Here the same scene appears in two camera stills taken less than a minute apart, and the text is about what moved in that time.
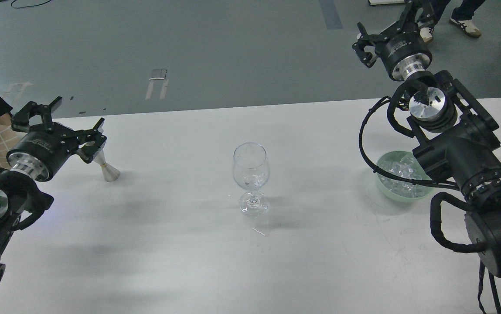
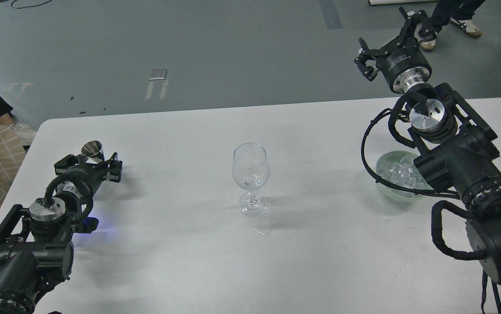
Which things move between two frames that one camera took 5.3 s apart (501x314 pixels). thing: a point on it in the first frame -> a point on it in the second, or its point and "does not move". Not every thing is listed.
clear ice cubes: [406, 166] does not move
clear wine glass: [250, 170] does not move
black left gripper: [46, 148] -> [89, 176]
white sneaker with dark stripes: [468, 26] does not move
